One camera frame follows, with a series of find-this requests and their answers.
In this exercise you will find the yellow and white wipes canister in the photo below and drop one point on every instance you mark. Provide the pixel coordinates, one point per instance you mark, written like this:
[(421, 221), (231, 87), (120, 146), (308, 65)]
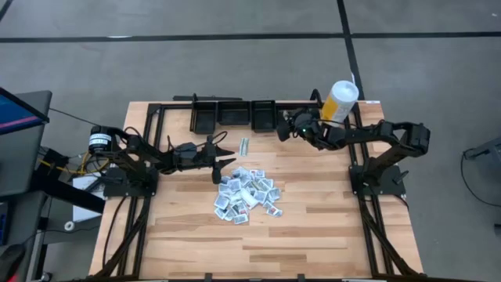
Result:
[(337, 105)]

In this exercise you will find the black computer mouse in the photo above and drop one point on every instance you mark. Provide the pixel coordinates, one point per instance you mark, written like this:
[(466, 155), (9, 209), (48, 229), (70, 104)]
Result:
[(11, 258)]

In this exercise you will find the square white printed packet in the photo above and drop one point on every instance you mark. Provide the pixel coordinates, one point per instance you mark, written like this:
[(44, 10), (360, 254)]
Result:
[(240, 219), (239, 172), (230, 215), (235, 185), (225, 179), (261, 197), (274, 194), (267, 183), (246, 181), (221, 201), (220, 213)]

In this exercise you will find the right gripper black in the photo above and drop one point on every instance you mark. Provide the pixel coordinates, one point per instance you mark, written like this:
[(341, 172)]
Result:
[(303, 125)]

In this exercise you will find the white paper sheet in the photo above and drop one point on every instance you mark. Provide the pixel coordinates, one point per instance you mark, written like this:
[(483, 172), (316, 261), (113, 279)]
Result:
[(84, 213)]

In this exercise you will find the black curved bracket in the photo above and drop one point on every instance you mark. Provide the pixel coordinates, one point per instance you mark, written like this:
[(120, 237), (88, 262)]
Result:
[(312, 96)]

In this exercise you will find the computer monitor with blue screen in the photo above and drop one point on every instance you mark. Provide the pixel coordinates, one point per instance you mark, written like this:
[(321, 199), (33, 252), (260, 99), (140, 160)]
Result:
[(17, 115)]

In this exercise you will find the plain white oblong packet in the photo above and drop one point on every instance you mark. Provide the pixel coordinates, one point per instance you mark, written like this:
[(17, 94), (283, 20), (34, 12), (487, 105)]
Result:
[(249, 198)]

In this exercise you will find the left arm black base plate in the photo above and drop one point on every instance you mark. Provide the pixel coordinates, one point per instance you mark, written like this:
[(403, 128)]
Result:
[(117, 191)]

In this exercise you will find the white tape roll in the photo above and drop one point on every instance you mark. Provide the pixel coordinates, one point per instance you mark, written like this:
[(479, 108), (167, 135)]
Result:
[(66, 226)]

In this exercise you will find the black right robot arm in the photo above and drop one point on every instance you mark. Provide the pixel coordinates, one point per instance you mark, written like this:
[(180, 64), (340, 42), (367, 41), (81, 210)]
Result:
[(391, 137)]

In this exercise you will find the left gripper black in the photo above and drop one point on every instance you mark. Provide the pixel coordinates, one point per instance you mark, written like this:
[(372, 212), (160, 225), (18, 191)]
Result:
[(203, 160)]

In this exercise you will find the black cart support beam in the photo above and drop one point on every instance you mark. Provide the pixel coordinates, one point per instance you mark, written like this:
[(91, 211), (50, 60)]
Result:
[(70, 196)]

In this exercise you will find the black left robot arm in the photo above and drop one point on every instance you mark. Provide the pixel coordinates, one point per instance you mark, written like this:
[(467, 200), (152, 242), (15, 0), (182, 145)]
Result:
[(129, 156)]

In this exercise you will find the grey chair base leg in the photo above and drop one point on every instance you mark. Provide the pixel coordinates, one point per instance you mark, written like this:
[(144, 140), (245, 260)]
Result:
[(487, 149)]

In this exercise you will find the black plastic mesh basket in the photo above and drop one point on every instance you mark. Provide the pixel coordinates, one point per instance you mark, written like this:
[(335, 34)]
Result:
[(233, 113), (203, 117), (280, 107), (263, 115)]

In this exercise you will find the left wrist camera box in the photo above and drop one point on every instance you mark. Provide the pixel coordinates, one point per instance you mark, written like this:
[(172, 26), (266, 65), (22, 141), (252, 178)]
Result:
[(186, 149)]

